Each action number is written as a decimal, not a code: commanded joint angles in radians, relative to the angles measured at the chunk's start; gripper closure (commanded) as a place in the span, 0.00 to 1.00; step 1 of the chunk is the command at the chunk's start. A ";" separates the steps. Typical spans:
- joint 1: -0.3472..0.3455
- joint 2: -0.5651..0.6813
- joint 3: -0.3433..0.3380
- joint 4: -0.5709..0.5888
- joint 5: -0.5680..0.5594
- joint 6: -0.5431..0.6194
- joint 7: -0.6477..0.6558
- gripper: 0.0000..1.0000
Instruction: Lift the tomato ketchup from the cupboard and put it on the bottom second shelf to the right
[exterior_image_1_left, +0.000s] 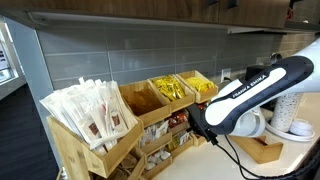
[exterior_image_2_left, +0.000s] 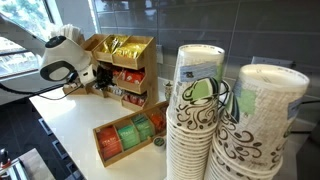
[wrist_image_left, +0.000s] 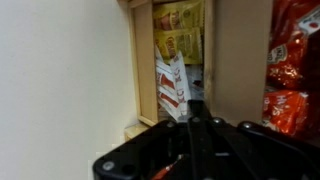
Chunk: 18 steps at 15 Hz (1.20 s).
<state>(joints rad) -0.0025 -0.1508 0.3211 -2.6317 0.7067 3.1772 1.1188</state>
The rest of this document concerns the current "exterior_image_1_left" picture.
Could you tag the under-cabinet light strip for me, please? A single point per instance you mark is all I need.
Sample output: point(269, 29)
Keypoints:
point(133, 21)

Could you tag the red sauce packets pile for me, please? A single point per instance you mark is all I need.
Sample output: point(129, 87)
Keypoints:
point(177, 119)
point(201, 106)

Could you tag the window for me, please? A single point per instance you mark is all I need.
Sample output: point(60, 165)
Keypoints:
point(5, 66)

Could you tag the patterned paper cup stack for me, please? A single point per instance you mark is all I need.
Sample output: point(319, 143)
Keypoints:
point(285, 113)

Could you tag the wooden upper cabinet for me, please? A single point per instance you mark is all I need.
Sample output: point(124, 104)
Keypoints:
point(150, 8)

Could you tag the brown paper packets pile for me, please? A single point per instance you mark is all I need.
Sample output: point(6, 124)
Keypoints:
point(128, 161)

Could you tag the wooden tea bag shelf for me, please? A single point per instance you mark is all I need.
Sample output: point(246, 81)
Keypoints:
point(256, 150)

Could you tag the wooden stirrer box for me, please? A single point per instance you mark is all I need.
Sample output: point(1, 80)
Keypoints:
point(116, 153)

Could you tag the white creamer cups pile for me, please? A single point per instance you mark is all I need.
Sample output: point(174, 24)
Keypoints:
point(156, 158)

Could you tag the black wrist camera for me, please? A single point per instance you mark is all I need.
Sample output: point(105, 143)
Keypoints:
point(198, 121)

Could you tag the wooden tiered condiment organizer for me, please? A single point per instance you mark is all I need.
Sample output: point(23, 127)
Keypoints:
point(181, 103)

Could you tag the white wall outlet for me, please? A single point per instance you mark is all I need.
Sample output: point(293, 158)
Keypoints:
point(225, 75)

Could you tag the white brown-print packets pile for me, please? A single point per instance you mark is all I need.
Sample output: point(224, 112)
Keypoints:
point(155, 131)

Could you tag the paper wrapped stirrers bundle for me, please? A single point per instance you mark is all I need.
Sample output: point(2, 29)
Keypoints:
point(86, 106)

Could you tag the white ketchup packets pile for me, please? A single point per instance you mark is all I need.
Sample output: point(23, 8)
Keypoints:
point(184, 137)

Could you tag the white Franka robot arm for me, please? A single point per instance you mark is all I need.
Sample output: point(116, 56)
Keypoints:
point(253, 90)

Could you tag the white cup lids stack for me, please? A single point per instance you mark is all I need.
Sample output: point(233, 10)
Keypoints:
point(301, 126)

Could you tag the yellow mustard packets pile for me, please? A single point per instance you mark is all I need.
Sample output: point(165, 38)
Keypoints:
point(200, 84)
point(169, 87)

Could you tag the yellow relish packet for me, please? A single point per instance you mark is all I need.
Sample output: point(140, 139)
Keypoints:
point(172, 144)

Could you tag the white round tray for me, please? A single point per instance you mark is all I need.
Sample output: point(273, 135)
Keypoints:
point(283, 134)

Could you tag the low wooden bin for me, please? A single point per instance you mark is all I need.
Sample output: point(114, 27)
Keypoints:
point(138, 170)

